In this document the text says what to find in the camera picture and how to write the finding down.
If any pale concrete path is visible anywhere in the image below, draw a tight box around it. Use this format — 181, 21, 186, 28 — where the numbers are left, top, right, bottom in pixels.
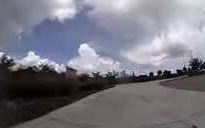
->
9, 74, 205, 128

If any row of dark bushes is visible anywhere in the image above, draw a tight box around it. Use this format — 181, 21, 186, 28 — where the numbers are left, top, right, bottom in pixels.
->
0, 53, 131, 101

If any row of distant trees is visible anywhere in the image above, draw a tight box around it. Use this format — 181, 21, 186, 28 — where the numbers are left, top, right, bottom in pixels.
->
129, 35, 205, 83

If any dark grass verge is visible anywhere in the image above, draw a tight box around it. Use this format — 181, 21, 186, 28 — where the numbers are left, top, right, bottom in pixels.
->
0, 85, 116, 128

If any grass patch beside path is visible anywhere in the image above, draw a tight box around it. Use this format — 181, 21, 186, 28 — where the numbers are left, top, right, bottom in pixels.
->
160, 72, 205, 93

